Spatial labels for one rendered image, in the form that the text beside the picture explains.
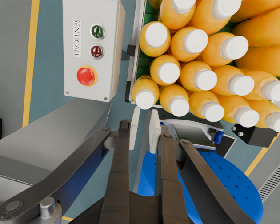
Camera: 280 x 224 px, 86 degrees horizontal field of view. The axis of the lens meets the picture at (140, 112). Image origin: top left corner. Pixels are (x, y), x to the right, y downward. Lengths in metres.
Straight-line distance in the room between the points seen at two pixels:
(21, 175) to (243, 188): 0.63
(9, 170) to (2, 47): 1.43
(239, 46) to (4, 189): 0.73
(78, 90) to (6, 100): 1.72
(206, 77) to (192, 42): 0.07
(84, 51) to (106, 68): 0.05
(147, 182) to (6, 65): 1.77
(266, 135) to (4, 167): 0.82
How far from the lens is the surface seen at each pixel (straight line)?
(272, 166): 2.27
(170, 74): 0.31
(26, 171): 0.65
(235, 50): 0.34
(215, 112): 0.35
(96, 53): 0.32
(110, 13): 0.33
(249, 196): 0.45
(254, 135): 0.56
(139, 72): 0.51
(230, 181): 0.46
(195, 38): 0.31
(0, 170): 0.67
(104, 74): 0.33
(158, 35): 0.30
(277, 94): 0.40
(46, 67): 1.70
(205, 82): 0.32
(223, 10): 0.33
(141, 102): 0.31
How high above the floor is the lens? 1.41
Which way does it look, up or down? 70 degrees down
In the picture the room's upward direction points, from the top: 172 degrees counter-clockwise
